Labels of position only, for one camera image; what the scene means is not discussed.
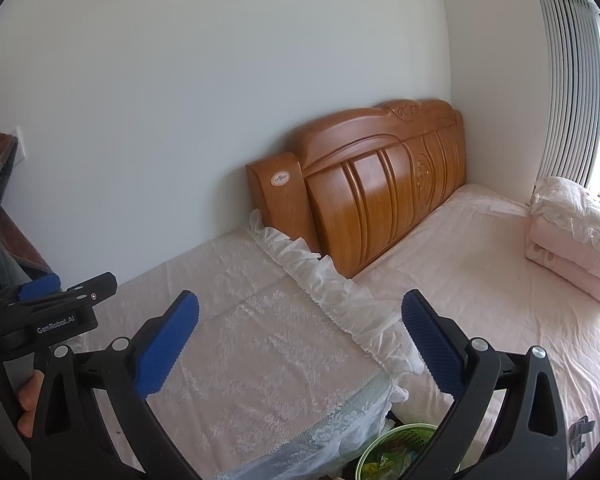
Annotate trash inside basket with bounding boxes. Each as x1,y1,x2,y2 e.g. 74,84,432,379
360,448,418,480

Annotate left hand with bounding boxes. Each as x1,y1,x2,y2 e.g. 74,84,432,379
17,370,44,438

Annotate green plastic waste basket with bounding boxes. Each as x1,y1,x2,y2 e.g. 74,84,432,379
354,424,437,480

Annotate pink bed sheet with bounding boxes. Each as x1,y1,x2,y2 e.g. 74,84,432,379
355,184,600,474

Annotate white lace table cover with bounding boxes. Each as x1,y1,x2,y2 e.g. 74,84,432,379
66,209,454,480

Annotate carved wooden headboard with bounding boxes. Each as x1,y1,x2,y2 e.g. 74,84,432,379
246,100,466,278

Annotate grey vertical blinds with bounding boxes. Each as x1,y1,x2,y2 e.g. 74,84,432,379
538,0,600,186

